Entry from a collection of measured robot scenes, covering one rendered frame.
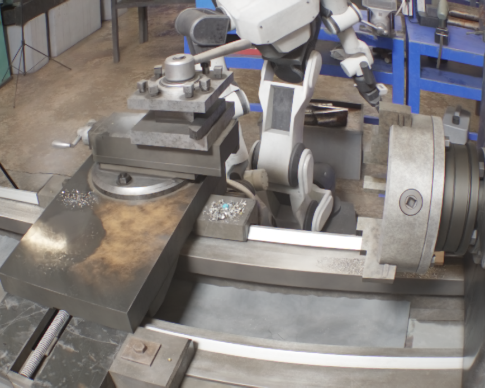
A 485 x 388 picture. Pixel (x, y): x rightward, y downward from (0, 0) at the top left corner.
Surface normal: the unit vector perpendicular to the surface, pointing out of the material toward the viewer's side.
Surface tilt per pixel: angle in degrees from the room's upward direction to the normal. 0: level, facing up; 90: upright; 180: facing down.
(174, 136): 90
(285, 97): 76
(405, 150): 32
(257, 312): 8
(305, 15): 114
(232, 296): 14
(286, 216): 37
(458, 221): 80
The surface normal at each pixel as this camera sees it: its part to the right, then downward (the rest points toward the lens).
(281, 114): -0.41, 0.25
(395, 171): -0.21, -0.23
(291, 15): 0.47, 0.74
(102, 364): -0.04, -0.86
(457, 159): -0.11, -0.68
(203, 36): 0.44, 0.45
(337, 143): -0.21, 0.51
